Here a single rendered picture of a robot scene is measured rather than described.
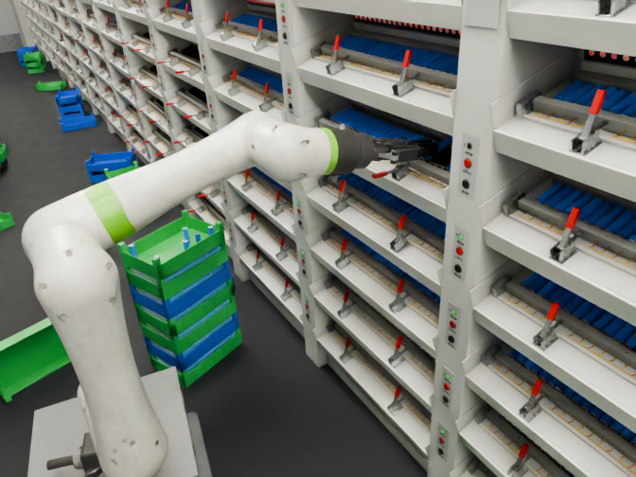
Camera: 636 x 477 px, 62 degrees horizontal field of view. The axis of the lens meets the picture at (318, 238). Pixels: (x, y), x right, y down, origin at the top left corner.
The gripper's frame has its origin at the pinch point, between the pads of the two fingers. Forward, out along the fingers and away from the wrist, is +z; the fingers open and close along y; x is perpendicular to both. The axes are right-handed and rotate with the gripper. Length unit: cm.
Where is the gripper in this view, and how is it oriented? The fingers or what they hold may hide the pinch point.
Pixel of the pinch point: (421, 148)
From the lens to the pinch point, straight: 122.9
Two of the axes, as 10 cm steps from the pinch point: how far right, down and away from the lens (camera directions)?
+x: 1.2, -9.1, -4.0
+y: 5.3, 4.0, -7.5
